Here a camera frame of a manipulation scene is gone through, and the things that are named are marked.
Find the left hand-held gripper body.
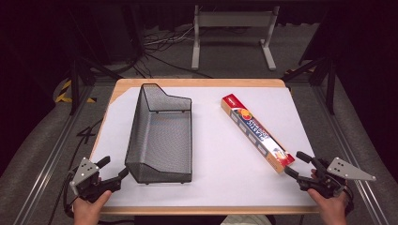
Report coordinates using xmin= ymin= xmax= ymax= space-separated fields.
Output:
xmin=69 ymin=157 xmax=123 ymax=203

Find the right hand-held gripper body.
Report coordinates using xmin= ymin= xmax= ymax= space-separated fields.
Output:
xmin=297 ymin=157 xmax=377 ymax=200

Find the black wire mesh basket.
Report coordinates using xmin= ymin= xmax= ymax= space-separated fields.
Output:
xmin=124 ymin=82 xmax=193 ymax=186

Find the long plastic wrap box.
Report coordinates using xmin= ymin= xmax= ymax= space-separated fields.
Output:
xmin=220 ymin=93 xmax=296 ymax=174

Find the person's left hand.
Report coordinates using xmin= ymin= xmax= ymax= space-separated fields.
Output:
xmin=72 ymin=189 xmax=113 ymax=225

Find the person's right hand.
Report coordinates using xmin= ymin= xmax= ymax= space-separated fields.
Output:
xmin=307 ymin=187 xmax=349 ymax=225

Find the person's light clothing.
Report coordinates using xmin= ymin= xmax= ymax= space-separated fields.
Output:
xmin=220 ymin=215 xmax=270 ymax=225

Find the white table mat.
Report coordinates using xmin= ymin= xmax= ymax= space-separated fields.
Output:
xmin=89 ymin=86 xmax=318 ymax=208

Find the black tripod stand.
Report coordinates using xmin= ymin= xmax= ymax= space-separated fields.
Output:
xmin=67 ymin=6 xmax=124 ymax=116
xmin=281 ymin=55 xmax=338 ymax=115

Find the yellow black hazard tape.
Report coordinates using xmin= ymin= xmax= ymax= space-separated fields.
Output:
xmin=54 ymin=79 xmax=97 ymax=104

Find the grey metal stand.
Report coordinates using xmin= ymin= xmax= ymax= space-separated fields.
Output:
xmin=191 ymin=4 xmax=281 ymax=71

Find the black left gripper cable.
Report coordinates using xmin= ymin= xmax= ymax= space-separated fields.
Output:
xmin=61 ymin=170 xmax=78 ymax=220

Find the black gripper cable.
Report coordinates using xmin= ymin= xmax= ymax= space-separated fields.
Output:
xmin=342 ymin=184 xmax=356 ymax=217
xmin=61 ymin=170 xmax=78 ymax=220

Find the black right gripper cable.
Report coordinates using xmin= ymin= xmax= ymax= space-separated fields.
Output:
xmin=342 ymin=184 xmax=356 ymax=217

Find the aluminium floor rail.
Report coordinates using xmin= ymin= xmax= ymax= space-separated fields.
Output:
xmin=313 ymin=83 xmax=390 ymax=225
xmin=12 ymin=83 xmax=96 ymax=225

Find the black floor cable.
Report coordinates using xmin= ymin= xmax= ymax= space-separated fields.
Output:
xmin=144 ymin=52 xmax=214 ymax=80

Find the white floor cable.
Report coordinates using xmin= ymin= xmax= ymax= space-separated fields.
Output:
xmin=144 ymin=26 xmax=195 ymax=47

